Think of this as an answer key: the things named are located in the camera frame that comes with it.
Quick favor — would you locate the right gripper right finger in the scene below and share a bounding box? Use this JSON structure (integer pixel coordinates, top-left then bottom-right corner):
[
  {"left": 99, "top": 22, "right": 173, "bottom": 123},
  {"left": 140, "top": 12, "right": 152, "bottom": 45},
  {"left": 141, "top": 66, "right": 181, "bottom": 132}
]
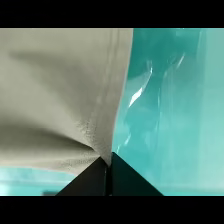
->
[{"left": 108, "top": 151, "right": 164, "bottom": 197}]

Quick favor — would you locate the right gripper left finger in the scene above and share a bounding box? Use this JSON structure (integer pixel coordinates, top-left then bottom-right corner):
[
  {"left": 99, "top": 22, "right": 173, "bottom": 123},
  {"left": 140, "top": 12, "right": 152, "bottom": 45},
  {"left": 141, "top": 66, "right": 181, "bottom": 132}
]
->
[{"left": 55, "top": 156, "right": 108, "bottom": 197}]

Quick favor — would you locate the grey garment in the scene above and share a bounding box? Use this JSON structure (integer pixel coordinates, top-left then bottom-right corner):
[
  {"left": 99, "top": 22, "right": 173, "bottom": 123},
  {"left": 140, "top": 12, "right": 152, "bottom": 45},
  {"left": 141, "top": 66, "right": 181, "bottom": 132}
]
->
[{"left": 0, "top": 27, "right": 135, "bottom": 177}]

